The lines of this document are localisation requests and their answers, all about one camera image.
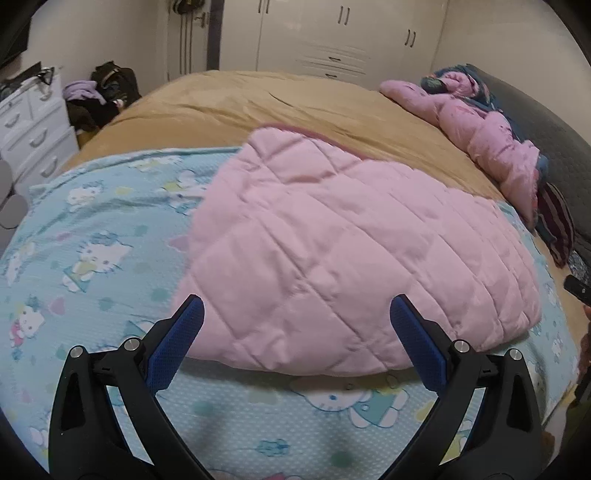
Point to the white wardrobe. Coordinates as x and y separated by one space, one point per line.
332 37

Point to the grey round object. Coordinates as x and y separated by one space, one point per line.
10 198

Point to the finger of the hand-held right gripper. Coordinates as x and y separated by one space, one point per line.
581 290

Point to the black screen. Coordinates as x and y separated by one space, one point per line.
14 41

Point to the pink crumpled comforter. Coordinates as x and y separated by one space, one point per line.
489 134

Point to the grey headboard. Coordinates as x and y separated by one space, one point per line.
545 120

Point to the dark striped cloth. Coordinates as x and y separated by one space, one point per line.
556 221

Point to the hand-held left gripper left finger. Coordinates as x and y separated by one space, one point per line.
178 346

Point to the white dresser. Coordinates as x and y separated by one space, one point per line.
32 134

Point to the black clothes pile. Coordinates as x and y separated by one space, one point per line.
92 113

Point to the purple clothes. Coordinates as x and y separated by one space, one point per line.
83 90

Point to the teal patterned cloth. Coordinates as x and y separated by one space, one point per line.
436 83

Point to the white door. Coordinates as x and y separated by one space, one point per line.
189 37

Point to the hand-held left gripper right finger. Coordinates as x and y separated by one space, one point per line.
418 346

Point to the tan bed cover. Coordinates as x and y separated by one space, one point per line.
277 101

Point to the pink quilted jacket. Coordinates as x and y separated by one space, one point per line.
346 249

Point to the blue cartoon printed blanket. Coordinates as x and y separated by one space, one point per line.
92 258

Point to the dark bag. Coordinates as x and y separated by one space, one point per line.
115 81

